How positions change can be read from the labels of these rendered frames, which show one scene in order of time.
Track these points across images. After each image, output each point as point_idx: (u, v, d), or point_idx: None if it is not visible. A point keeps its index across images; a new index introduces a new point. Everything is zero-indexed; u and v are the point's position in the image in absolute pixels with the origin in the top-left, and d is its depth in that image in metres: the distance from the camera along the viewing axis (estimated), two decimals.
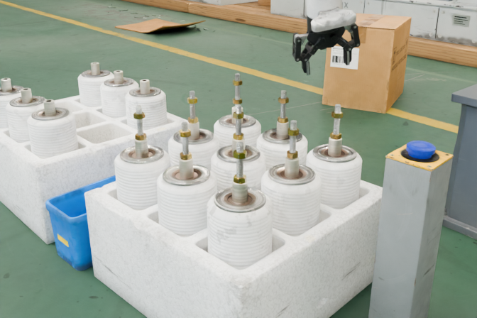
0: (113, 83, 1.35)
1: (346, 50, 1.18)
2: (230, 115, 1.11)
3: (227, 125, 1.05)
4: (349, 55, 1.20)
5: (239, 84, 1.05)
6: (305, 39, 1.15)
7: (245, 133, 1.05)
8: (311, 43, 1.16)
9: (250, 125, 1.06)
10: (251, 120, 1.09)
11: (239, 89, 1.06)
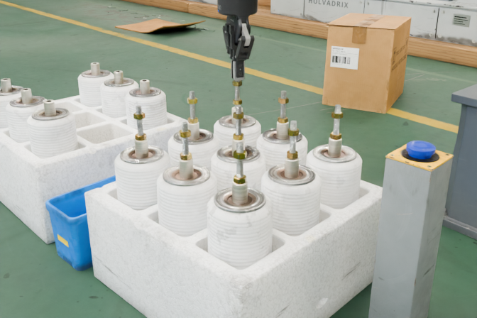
0: (113, 83, 1.35)
1: (243, 52, 1.04)
2: (230, 115, 1.11)
3: (227, 125, 1.05)
4: None
5: (239, 83, 1.06)
6: (246, 33, 0.98)
7: (245, 133, 1.05)
8: (246, 34, 0.99)
9: (250, 125, 1.06)
10: (251, 120, 1.09)
11: (235, 89, 1.06)
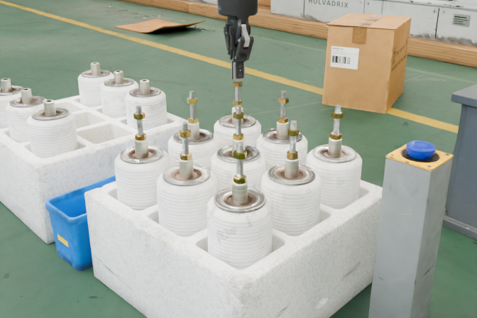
0: (113, 83, 1.35)
1: (243, 54, 1.04)
2: (230, 115, 1.11)
3: (227, 125, 1.05)
4: None
5: (233, 84, 1.06)
6: (246, 34, 0.98)
7: (245, 133, 1.05)
8: (246, 35, 0.99)
9: (250, 125, 1.06)
10: (251, 120, 1.09)
11: (236, 91, 1.06)
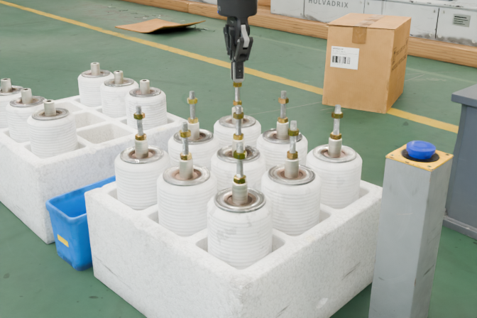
0: (113, 83, 1.35)
1: (242, 54, 1.04)
2: (230, 115, 1.11)
3: (227, 125, 1.05)
4: None
5: (238, 86, 1.05)
6: (245, 34, 0.98)
7: (245, 133, 1.05)
8: (245, 35, 0.99)
9: (250, 125, 1.06)
10: (251, 120, 1.09)
11: (239, 91, 1.06)
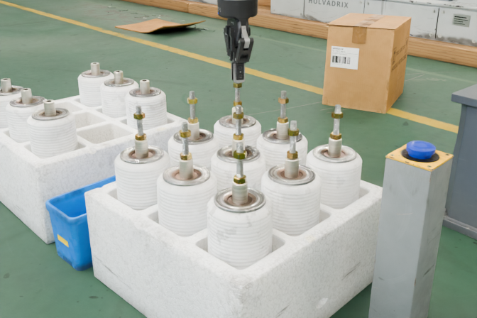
0: (113, 83, 1.35)
1: (243, 55, 1.04)
2: (230, 115, 1.11)
3: (227, 125, 1.05)
4: None
5: (240, 84, 1.06)
6: (245, 35, 0.98)
7: (245, 133, 1.05)
8: None
9: (250, 125, 1.06)
10: (251, 120, 1.09)
11: (236, 91, 1.06)
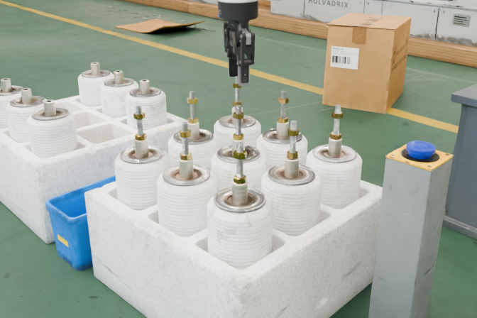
0: (113, 83, 1.35)
1: None
2: (230, 115, 1.11)
3: (227, 125, 1.05)
4: (236, 63, 1.08)
5: (233, 85, 1.06)
6: None
7: (245, 133, 1.05)
8: None
9: (250, 125, 1.06)
10: (251, 120, 1.09)
11: (236, 92, 1.06)
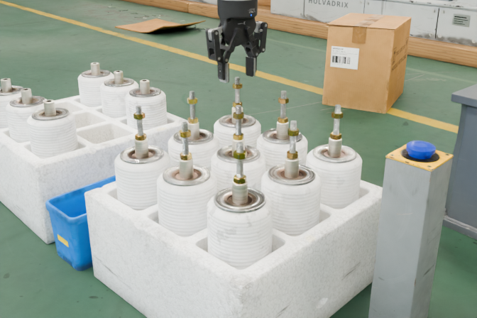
0: (113, 83, 1.35)
1: None
2: (231, 114, 1.12)
3: (226, 124, 1.06)
4: (219, 69, 1.02)
5: (240, 86, 1.06)
6: (253, 26, 1.05)
7: (243, 133, 1.05)
8: None
9: (248, 125, 1.06)
10: (251, 120, 1.09)
11: (236, 91, 1.07)
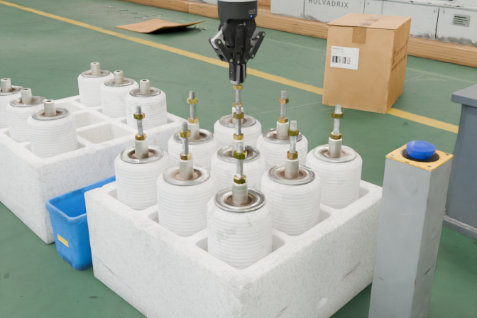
0: (113, 83, 1.35)
1: (231, 57, 1.04)
2: (231, 114, 1.11)
3: (226, 125, 1.06)
4: (231, 71, 1.04)
5: (234, 86, 1.06)
6: (251, 30, 1.05)
7: (243, 133, 1.05)
8: None
9: (249, 125, 1.06)
10: (251, 120, 1.09)
11: (236, 94, 1.06)
